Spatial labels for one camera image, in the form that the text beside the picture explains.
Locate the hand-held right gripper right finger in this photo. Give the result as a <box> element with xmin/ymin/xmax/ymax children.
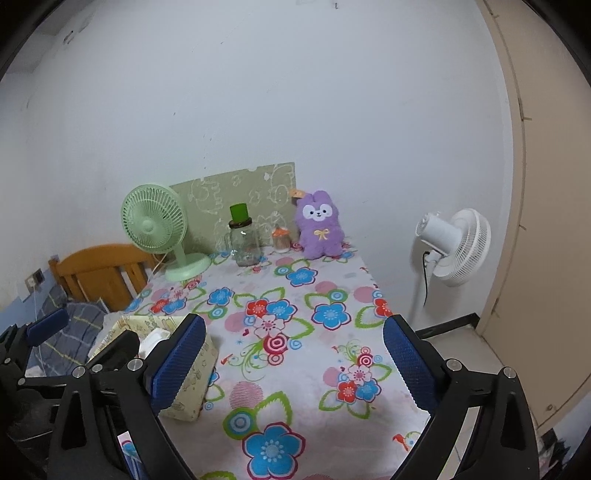
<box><xmin>384</xmin><ymin>315</ymin><xmax>541</xmax><ymax>480</ymax></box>

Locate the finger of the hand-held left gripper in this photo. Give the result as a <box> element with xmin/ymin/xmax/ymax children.
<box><xmin>27</xmin><ymin>308</ymin><xmax>69</xmax><ymax>346</ymax></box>
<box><xmin>92</xmin><ymin>329</ymin><xmax>140</xmax><ymax>372</ymax></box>

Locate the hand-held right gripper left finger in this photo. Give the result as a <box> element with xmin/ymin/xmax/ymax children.
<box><xmin>46</xmin><ymin>315</ymin><xmax>207</xmax><ymax>480</ymax></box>

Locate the yellow fabric storage box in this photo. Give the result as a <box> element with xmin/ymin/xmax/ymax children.
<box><xmin>88</xmin><ymin>315</ymin><xmax>220</xmax><ymax>423</ymax></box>

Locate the white paper tube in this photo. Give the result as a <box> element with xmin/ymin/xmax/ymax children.
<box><xmin>139</xmin><ymin>328</ymin><xmax>174</xmax><ymax>358</ymax></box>

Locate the grey plaid pillow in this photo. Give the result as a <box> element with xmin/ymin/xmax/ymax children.
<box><xmin>25</xmin><ymin>284</ymin><xmax>112</xmax><ymax>377</ymax></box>

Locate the green desk fan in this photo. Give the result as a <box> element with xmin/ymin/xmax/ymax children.
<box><xmin>121</xmin><ymin>185</ymin><xmax>212</xmax><ymax>282</ymax></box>

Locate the white standing fan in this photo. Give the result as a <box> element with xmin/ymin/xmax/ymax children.
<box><xmin>414</xmin><ymin>208</ymin><xmax>491</xmax><ymax>324</ymax></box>

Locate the glass jar with green lid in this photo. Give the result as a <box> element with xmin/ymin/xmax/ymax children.
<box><xmin>225</xmin><ymin>203</ymin><xmax>262</xmax><ymax>267</ymax></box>

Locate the purple plush toy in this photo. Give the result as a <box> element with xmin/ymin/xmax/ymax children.
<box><xmin>290</xmin><ymin>188</ymin><xmax>345</xmax><ymax>259</ymax></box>

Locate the green patterned board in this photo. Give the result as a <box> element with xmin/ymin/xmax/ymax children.
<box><xmin>168</xmin><ymin>161</ymin><xmax>296</xmax><ymax>254</ymax></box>

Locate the beige door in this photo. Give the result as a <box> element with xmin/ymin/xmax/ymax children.
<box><xmin>475</xmin><ymin>0</ymin><xmax>591</xmax><ymax>435</ymax></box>

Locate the white charger cable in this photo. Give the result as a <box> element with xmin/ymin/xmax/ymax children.
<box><xmin>31</xmin><ymin>288</ymin><xmax>46</xmax><ymax>365</ymax></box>

